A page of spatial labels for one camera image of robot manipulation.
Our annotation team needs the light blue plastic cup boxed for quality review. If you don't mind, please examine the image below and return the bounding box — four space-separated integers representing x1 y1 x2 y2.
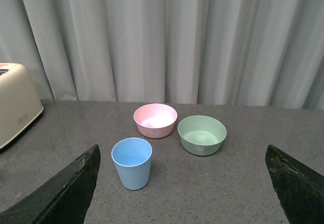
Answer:
111 137 152 191

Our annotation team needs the grey curtain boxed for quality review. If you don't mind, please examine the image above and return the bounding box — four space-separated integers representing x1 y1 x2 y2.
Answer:
1 0 323 109

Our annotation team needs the pink plastic bowl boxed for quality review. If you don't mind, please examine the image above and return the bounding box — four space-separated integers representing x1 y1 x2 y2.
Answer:
133 103 178 139

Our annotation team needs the green plastic bowl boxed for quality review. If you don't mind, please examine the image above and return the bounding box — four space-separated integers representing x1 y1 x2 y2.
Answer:
178 115 227 156

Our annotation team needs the cream white toaster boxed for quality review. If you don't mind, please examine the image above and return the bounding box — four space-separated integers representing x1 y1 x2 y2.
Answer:
1 63 44 148

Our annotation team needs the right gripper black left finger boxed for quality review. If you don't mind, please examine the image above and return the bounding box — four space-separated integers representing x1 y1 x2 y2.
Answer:
1 145 101 223

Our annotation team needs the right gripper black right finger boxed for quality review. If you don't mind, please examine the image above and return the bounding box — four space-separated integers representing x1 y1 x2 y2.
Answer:
265 145 323 223

